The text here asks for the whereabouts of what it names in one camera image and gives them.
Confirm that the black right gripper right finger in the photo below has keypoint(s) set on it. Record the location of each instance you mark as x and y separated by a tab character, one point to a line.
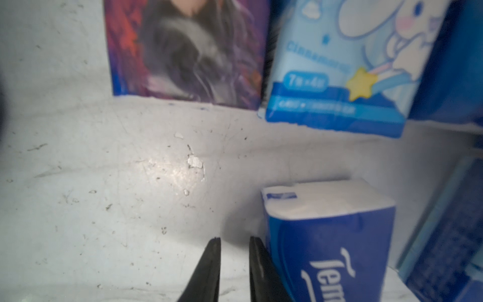
265	282

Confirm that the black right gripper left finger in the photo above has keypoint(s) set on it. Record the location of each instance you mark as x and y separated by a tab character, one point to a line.
204	285

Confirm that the blue Tempo pack third row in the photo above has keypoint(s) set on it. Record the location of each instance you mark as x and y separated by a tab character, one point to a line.
330	240

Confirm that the blue barcode tissue pack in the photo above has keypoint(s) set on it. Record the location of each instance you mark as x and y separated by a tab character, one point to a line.
444	260

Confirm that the blue red pack second row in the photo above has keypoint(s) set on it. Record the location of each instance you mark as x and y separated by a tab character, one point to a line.
200	51

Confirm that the light blue tissue pack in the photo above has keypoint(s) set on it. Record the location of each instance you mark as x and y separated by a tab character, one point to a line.
350	66

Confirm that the dark blue Tempo tissue pack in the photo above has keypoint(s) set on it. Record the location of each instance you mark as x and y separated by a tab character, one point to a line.
451	87

